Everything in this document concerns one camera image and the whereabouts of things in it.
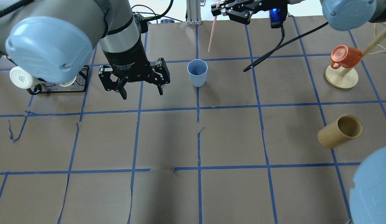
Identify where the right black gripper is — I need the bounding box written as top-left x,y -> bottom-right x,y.
211,0 -> 288,25

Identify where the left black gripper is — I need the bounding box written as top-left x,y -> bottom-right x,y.
99,40 -> 171,100

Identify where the pink chopstick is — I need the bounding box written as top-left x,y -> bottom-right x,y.
207,15 -> 218,53

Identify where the light blue plastic cup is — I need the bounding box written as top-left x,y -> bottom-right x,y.
187,59 -> 208,87

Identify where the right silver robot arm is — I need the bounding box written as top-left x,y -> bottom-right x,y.
209,0 -> 386,224

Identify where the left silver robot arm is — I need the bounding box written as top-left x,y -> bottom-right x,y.
0,0 -> 170,99

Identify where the white mug right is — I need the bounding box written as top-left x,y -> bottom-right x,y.
58,76 -> 77,87

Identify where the white mug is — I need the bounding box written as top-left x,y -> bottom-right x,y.
58,76 -> 77,87
9,66 -> 43,89

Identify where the white mug left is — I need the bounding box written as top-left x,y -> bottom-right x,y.
9,66 -> 43,89

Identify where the orange mug on stand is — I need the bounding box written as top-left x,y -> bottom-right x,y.
331,44 -> 362,69

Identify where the wooden mug tree stand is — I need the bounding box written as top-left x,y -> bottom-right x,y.
325,22 -> 386,89

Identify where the bamboo chopstick holder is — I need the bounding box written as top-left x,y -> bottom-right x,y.
317,114 -> 364,149

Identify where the aluminium frame post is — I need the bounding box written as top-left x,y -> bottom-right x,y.
186,0 -> 202,26

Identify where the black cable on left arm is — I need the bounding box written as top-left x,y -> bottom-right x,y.
131,0 -> 174,24

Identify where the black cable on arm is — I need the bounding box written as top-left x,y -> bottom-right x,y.
243,22 -> 329,72
131,0 -> 174,24

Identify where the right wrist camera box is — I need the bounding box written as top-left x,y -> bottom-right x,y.
269,8 -> 287,29

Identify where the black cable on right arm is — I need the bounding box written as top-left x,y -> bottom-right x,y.
243,22 -> 329,72

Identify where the black wire mug rack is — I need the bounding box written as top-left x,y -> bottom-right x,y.
27,65 -> 90,95

